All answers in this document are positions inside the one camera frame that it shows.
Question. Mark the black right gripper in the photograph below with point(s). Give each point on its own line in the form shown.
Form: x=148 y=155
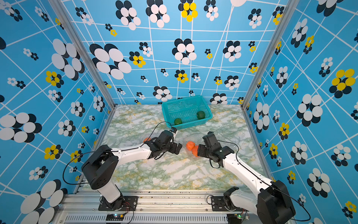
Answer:
x=201 y=150

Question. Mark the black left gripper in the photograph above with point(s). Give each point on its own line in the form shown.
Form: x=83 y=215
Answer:
x=174 y=150

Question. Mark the orange fruit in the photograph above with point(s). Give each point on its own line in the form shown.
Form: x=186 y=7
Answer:
x=146 y=139
x=195 y=150
x=190 y=145

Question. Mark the green fruit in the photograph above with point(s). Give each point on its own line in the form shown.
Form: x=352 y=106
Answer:
x=201 y=115
x=178 y=121

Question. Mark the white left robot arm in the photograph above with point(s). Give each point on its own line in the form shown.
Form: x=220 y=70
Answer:
x=100 y=166

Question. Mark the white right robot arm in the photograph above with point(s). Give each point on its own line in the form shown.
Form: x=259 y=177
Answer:
x=269 y=200

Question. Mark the teal plastic basket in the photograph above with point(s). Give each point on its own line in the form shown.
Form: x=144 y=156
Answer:
x=186 y=109

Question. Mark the green circuit board right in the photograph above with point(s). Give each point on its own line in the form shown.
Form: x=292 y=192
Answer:
x=234 y=219

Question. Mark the green circuit board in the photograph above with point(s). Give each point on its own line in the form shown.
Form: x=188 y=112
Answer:
x=234 y=219
x=115 y=217

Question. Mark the green circuit board left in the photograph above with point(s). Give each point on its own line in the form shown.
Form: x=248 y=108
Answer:
x=115 y=217

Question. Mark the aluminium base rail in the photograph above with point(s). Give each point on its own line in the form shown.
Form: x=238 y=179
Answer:
x=151 y=207

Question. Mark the aluminium corner post right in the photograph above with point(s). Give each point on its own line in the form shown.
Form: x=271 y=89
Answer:
x=281 y=27

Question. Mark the aluminium corner post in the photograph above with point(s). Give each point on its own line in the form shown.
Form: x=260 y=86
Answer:
x=281 y=27
x=59 y=9

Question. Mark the aluminium corner post left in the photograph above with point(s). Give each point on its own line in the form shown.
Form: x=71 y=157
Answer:
x=59 y=9

